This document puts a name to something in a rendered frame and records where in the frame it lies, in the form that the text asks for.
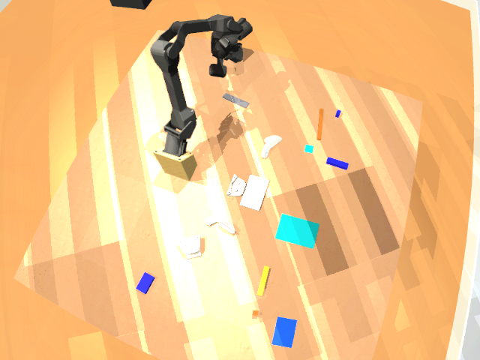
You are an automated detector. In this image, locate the yellow rectangular bar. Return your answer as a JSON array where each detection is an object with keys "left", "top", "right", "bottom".
[{"left": 257, "top": 266, "right": 269, "bottom": 296}]

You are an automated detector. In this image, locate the cyan flat rectangular plate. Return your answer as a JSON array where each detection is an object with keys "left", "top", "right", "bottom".
[{"left": 275, "top": 214, "right": 319, "bottom": 249}]

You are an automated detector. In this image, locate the orange long thin bar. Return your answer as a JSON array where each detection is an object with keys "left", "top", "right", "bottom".
[{"left": 317, "top": 108, "right": 324, "bottom": 140}]

